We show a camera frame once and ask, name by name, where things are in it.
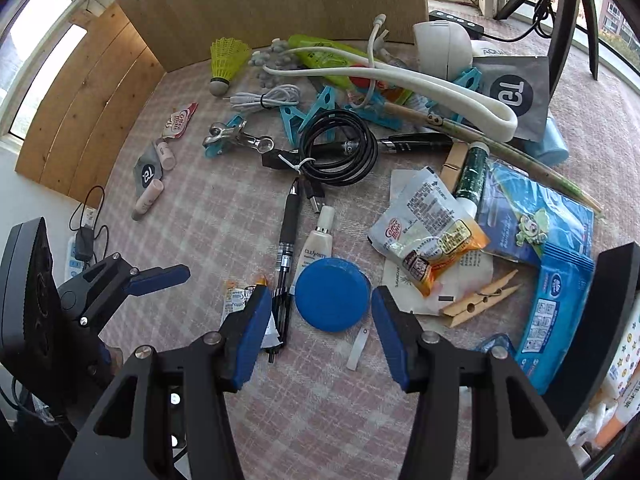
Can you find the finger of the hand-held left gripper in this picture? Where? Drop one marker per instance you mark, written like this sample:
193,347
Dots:
104,360
155,277

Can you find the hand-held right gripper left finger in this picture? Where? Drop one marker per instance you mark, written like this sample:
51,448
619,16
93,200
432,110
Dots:
247,340

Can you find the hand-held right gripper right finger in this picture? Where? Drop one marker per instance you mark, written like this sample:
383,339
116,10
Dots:
392,340

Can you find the silver orange creamer packet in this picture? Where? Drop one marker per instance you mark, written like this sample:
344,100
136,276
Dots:
430,230
237,300

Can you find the blue round lid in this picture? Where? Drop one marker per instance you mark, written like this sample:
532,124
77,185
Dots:
332,295

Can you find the black tray container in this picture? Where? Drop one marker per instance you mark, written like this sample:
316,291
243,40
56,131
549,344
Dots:
610,280

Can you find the star dotted tissue pack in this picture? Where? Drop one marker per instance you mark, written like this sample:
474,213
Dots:
625,355

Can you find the orange white tissue pack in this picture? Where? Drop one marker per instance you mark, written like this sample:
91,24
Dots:
622,420

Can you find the small white strip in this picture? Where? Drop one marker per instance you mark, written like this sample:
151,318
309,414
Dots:
356,350

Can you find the white power strip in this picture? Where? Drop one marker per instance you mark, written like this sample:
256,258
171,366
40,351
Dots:
75,265

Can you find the pink bottle grey cap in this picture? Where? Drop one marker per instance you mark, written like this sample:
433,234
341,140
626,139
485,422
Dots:
147,200

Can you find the black power adapter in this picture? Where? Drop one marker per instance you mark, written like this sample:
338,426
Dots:
83,245

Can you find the wooden clothespin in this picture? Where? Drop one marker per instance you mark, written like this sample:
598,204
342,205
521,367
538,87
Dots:
495,282
470,312
455,165

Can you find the white paper sachet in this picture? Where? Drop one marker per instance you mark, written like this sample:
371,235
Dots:
470,275

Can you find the blue plastic wrapper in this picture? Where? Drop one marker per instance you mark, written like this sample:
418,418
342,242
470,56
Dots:
495,345

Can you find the grey sachet black circle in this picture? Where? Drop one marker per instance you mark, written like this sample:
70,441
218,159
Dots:
147,170
510,92

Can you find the white cream tube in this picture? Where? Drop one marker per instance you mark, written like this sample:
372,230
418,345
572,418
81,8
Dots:
317,250

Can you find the small pink bottle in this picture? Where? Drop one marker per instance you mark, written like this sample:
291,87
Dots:
166,155

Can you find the black gel pen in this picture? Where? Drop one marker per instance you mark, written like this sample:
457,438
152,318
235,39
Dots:
290,220

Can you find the small red white creamer packet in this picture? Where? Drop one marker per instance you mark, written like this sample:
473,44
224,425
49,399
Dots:
177,120

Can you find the blue wet wipes pack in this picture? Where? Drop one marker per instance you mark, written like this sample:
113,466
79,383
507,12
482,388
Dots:
555,310

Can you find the green glitter tube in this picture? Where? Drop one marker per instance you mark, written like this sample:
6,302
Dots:
472,175

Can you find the wood slat panel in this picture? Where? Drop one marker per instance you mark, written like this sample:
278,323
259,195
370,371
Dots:
85,100

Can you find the blue card pack green figure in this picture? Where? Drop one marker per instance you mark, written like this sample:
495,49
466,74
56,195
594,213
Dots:
540,215

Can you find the black ballpoint pen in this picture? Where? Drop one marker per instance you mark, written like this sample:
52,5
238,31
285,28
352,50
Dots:
420,142

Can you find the blue clothes peg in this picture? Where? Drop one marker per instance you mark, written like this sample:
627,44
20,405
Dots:
467,80
289,122
372,113
317,107

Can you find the bamboo chopsticks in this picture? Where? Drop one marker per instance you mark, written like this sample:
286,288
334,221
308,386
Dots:
550,175

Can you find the yellow shuttlecock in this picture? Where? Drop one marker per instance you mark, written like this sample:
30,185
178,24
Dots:
227,60

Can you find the grey toy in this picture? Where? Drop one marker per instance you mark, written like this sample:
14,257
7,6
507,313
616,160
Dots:
272,62

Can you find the light blue roll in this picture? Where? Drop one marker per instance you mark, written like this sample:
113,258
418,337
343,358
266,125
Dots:
552,142

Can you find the lime green packet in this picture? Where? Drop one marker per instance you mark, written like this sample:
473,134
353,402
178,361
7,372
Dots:
325,52

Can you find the wooden board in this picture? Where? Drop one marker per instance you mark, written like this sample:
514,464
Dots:
275,0

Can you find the black inline remote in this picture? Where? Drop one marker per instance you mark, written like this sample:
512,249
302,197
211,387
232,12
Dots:
457,21

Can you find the black tripod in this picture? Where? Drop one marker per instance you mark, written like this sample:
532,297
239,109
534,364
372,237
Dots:
562,20

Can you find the white round camera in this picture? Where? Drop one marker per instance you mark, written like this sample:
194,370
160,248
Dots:
440,50

